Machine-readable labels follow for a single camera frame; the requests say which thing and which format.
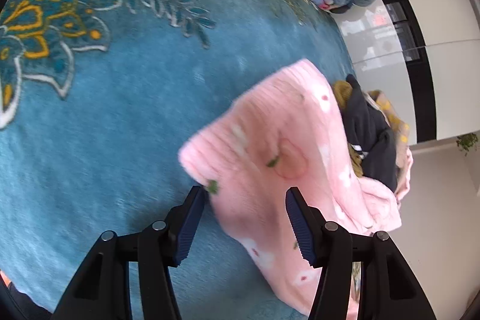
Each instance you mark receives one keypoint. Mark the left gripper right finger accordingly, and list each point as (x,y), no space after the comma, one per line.
(388,287)

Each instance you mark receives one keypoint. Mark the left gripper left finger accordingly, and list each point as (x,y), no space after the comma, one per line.
(100,287)

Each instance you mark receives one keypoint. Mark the pink fleece pajama garment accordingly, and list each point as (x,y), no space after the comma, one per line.
(286,132)

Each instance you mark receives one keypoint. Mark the beige yellow checked garment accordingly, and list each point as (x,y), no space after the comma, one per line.
(400,128)

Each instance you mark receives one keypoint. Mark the dark navy garment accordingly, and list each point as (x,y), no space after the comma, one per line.
(370,136)

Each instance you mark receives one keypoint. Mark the green potted plant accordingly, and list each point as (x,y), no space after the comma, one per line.
(467,143)

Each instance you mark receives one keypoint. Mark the teal floral bed blanket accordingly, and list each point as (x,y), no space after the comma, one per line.
(98,96)

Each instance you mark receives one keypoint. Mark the white black wardrobe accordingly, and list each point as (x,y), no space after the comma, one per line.
(424,55)

